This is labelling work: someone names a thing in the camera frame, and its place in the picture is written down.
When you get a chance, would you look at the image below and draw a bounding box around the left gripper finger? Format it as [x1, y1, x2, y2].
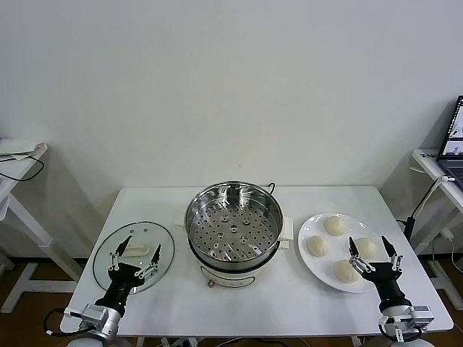
[134, 244, 162, 280]
[107, 235, 133, 272]

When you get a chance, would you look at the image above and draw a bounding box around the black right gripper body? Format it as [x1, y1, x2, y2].
[360, 266, 412, 310]

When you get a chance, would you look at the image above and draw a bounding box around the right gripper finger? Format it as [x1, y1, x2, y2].
[381, 234, 404, 273]
[347, 236, 376, 278]

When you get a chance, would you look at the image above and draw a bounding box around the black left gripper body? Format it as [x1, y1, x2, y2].
[94, 262, 146, 309]

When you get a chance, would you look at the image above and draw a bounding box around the white steamed baozi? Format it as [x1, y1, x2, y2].
[306, 235, 331, 258]
[323, 215, 348, 237]
[331, 259, 362, 285]
[356, 237, 381, 260]

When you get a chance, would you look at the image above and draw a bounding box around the stainless steel steamer basket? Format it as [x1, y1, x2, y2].
[184, 180, 285, 262]

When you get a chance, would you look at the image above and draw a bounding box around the round glass pot lid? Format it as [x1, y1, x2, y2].
[93, 220, 176, 296]

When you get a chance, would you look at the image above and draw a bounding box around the large white round plate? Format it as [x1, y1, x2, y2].
[297, 213, 391, 294]

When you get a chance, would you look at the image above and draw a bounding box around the white electric cooking pot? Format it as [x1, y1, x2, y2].
[174, 211, 294, 290]

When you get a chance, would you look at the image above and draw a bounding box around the white side table with laptop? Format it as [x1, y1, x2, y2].
[412, 147, 463, 312]

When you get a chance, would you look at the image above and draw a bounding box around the white side table with cloth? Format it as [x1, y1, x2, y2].
[0, 144, 84, 314]

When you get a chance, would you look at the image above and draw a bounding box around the dark grey open laptop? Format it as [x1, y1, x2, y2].
[436, 95, 463, 192]

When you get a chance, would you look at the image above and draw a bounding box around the white folded cloth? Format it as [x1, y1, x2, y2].
[0, 138, 48, 163]

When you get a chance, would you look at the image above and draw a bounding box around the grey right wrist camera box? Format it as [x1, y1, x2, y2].
[396, 305, 435, 343]

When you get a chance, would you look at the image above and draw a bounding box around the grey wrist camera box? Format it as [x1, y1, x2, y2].
[64, 304, 109, 328]
[396, 305, 435, 343]

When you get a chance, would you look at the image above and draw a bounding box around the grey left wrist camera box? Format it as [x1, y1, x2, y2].
[64, 304, 109, 328]

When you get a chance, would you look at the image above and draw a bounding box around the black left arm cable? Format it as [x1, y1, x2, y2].
[43, 309, 91, 336]

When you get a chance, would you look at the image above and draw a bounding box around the thin black cable loop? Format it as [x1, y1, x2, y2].
[0, 150, 46, 181]

